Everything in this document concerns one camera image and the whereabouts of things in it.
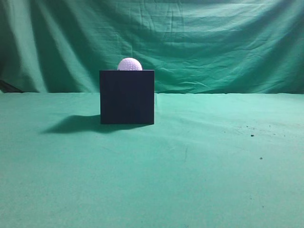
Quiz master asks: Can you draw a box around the white dimpled golf ball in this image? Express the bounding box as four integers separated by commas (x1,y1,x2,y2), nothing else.
117,57,143,71

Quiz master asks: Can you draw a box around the black cube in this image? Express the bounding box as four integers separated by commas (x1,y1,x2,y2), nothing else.
99,70,155,125

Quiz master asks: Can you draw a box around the green table cloth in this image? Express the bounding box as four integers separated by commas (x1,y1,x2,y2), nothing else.
0,93,304,228

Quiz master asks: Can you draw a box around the green backdrop cloth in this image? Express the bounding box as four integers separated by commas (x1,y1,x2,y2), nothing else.
0,0,304,94

